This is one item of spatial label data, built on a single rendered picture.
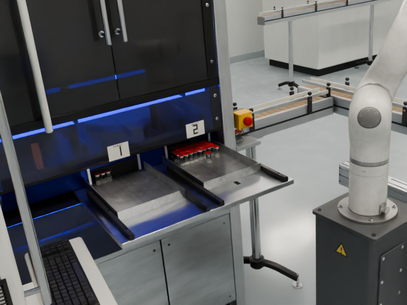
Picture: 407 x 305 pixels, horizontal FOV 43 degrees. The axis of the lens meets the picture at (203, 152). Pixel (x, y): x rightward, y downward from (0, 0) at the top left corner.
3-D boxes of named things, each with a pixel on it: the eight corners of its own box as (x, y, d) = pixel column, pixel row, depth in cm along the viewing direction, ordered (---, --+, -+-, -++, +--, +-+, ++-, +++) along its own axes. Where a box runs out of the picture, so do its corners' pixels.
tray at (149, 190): (85, 187, 201) (83, 179, 199) (145, 168, 212) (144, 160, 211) (119, 221, 173) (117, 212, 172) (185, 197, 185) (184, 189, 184)
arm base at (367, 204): (409, 210, 167) (413, 158, 160) (372, 231, 158) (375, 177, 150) (361, 191, 182) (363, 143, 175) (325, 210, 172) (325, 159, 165)
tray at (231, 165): (162, 163, 216) (161, 155, 215) (214, 146, 228) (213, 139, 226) (204, 190, 189) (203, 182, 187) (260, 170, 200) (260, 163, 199)
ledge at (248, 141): (220, 143, 237) (220, 139, 236) (243, 136, 242) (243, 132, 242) (237, 151, 225) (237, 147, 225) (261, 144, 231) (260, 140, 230)
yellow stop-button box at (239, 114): (230, 126, 227) (229, 111, 225) (243, 122, 231) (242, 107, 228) (240, 131, 221) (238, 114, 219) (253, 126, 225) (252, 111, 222)
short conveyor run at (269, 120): (225, 150, 233) (222, 117, 227) (207, 141, 246) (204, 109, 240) (335, 114, 264) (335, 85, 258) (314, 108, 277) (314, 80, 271)
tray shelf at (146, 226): (74, 195, 199) (72, 191, 198) (223, 147, 231) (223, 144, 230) (122, 249, 160) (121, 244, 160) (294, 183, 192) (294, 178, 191)
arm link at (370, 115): (389, 152, 166) (393, 80, 157) (388, 177, 150) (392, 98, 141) (350, 150, 170) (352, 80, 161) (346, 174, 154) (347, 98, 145)
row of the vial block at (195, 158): (178, 165, 212) (177, 155, 210) (215, 153, 220) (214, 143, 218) (181, 166, 210) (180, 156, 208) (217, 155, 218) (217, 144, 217)
